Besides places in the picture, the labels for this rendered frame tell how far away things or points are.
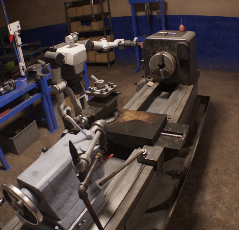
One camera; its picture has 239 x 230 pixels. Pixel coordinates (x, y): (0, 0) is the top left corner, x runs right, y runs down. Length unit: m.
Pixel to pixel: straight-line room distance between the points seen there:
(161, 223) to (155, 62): 1.44
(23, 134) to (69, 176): 2.36
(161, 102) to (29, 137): 1.96
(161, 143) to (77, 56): 1.09
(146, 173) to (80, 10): 5.51
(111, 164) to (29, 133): 2.00
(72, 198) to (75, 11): 5.86
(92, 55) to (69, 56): 4.39
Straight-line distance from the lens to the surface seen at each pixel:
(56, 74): 2.01
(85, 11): 6.31
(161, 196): 1.75
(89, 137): 1.05
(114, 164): 1.58
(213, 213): 2.19
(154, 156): 1.36
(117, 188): 1.25
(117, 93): 1.68
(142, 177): 1.30
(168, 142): 1.47
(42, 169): 0.95
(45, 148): 1.13
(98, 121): 1.24
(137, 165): 1.37
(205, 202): 2.27
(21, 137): 3.28
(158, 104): 2.28
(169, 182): 1.86
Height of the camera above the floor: 1.73
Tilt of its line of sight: 26 degrees down
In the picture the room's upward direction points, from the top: 7 degrees counter-clockwise
